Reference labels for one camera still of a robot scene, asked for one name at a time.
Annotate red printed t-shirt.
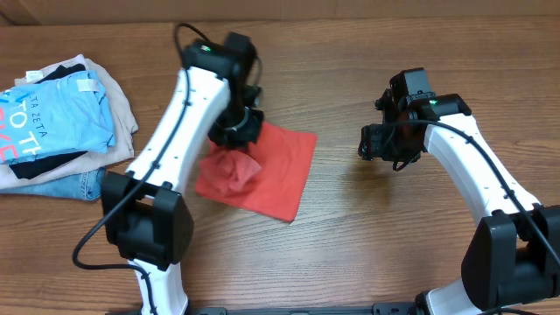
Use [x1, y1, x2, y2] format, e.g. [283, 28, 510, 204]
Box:
[195, 122, 318, 222]

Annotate black folded garment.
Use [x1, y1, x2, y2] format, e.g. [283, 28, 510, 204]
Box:
[9, 64, 86, 179]

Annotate folded blue jeans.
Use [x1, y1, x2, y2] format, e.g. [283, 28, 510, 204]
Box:
[1, 167, 106, 201]

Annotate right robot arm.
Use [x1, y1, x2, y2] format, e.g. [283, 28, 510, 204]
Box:
[358, 89, 559, 314]

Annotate beige folded garment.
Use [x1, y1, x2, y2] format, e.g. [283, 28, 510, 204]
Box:
[1, 54, 138, 189]

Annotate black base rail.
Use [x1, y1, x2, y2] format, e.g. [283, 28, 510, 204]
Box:
[185, 302, 414, 315]

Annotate light blue folded t-shirt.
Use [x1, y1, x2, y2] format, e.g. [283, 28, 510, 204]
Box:
[1, 70, 116, 164]

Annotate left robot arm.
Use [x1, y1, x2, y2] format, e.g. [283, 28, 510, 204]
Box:
[98, 33, 263, 314]

